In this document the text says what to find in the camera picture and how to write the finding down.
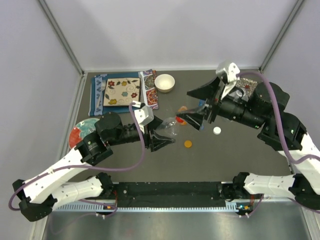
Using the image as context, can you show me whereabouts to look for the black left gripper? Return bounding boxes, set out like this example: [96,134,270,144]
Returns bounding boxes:
[108,115,175,151]

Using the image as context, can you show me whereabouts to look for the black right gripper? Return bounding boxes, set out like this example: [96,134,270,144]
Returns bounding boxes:
[175,75,265,132]

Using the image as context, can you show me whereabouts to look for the small red cap bottle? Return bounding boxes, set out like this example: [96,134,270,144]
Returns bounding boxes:
[155,117,182,138]

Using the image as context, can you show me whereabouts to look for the orange juice bottle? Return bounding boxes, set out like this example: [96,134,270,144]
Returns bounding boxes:
[176,105,190,126]

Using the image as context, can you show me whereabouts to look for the white bottle cap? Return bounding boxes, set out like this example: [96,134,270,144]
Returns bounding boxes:
[212,126,222,135]

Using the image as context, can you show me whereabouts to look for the orange bottle cap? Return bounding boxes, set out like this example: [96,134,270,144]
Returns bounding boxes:
[184,140,193,148]

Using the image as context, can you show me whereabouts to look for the blue label water bottle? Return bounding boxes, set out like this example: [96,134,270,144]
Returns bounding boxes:
[198,100,206,107]

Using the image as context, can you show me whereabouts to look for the red bottle cap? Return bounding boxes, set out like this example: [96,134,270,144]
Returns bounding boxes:
[175,116,184,123]

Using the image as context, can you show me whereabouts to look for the large clear plastic bottle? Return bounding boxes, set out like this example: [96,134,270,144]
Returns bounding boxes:
[228,87,249,102]

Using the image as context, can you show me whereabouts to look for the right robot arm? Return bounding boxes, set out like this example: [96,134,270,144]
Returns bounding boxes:
[177,78,320,212]

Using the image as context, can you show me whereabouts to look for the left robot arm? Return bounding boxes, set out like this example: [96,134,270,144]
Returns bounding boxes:
[8,112,175,222]

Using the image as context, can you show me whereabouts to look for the cream ceramic bowl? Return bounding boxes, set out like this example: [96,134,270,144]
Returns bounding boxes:
[154,74,176,93]

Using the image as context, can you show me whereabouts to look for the dark floral square plate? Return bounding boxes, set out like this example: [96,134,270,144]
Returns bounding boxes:
[235,77,258,97]

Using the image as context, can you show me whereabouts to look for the cream floral square plate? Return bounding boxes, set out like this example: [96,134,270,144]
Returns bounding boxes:
[103,77,141,107]

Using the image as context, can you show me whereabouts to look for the red teal round plate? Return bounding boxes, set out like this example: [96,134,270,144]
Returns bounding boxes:
[68,118,99,149]

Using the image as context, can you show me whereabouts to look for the silver fork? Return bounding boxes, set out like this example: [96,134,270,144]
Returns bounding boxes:
[95,80,106,108]

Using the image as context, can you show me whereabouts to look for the blue patterned placemat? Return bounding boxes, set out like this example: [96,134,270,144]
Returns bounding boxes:
[88,69,160,117]

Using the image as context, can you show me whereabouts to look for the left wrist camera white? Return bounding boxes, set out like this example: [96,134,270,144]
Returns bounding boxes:
[132,100,154,133]

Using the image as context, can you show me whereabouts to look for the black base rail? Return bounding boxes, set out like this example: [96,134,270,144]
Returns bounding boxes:
[94,181,253,208]

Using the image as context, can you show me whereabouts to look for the grey cable duct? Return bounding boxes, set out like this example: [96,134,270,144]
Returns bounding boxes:
[55,201,250,213]

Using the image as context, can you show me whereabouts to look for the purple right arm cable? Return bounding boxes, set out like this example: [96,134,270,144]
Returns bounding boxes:
[237,72,320,165]

